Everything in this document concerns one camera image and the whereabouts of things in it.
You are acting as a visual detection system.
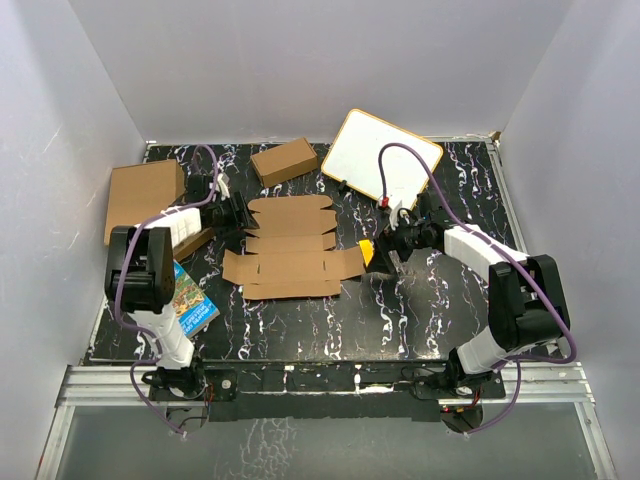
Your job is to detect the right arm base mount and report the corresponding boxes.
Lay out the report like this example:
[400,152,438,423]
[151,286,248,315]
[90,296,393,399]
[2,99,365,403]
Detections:
[405,349,499,401]

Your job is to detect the flat cardboard box under large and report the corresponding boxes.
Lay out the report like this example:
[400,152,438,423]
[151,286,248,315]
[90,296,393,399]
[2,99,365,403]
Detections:
[173,228,215,262]

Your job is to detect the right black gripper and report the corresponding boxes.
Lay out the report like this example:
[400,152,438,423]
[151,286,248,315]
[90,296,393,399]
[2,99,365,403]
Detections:
[367,209,431,273]

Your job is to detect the white board orange rim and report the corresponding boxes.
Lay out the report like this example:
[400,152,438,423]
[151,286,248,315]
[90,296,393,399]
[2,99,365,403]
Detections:
[321,109,443,209]

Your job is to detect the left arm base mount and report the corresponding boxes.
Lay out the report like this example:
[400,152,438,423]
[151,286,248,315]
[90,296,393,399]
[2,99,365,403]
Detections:
[142,368,237,404]

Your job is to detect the aluminium frame rail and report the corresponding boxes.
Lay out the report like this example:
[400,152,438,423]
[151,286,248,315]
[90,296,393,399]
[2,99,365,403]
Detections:
[37,362,617,479]

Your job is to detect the large closed cardboard box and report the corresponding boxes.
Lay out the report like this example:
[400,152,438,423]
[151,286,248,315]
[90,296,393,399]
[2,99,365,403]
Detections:
[104,159,185,245]

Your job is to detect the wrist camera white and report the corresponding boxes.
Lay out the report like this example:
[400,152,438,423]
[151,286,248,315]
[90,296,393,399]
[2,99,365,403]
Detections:
[378,197,403,230]
[216,173,230,200]

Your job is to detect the yellow rectangular block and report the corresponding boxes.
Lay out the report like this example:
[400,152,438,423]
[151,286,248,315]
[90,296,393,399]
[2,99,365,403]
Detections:
[358,239,375,268]

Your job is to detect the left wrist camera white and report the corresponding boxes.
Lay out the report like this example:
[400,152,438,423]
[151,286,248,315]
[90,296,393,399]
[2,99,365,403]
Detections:
[216,173,230,200]

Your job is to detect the colourful children's book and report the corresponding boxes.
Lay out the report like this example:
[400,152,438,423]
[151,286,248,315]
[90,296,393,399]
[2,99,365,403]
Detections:
[172,261,220,338]

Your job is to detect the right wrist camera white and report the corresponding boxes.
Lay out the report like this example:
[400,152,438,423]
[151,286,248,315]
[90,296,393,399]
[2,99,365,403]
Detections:
[378,197,403,230]

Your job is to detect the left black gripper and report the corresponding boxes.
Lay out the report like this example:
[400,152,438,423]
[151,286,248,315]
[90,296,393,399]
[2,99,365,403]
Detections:
[208,192,258,240]

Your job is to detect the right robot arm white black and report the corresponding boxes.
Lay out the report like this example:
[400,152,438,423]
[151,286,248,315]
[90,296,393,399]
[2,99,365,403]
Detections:
[359,194,570,397]

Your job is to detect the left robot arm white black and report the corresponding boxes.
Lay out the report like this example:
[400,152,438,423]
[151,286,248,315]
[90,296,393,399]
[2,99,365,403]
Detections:
[104,174,258,399]

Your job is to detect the small cardboard box at back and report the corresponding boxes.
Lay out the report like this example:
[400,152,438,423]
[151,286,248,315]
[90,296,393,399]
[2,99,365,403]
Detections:
[251,137,318,188]

